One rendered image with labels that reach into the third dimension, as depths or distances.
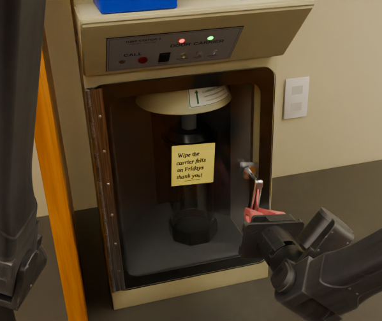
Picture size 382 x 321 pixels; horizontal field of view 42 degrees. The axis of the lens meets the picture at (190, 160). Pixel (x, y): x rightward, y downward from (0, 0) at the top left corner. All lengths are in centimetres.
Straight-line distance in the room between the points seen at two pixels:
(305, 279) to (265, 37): 35
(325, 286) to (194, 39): 37
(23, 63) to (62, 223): 47
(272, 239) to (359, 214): 55
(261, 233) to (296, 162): 71
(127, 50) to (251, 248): 36
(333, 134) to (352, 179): 15
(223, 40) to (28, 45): 44
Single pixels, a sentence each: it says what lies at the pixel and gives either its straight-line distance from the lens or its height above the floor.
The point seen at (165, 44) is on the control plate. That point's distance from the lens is 71.
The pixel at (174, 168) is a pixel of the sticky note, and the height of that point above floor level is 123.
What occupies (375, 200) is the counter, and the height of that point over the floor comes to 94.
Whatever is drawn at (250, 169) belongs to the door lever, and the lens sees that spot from 90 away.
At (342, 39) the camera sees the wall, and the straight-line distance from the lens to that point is 143.
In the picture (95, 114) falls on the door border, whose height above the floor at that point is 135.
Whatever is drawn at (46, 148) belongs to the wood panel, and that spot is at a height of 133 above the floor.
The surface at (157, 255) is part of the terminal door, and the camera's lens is 94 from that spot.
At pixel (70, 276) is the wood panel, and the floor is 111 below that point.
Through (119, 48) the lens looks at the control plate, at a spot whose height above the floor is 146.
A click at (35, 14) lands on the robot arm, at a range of 34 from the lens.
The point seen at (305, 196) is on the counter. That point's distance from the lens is 136.
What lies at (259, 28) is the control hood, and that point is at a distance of 74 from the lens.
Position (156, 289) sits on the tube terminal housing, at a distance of 100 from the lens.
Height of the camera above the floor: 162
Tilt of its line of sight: 26 degrees down
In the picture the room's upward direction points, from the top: 2 degrees counter-clockwise
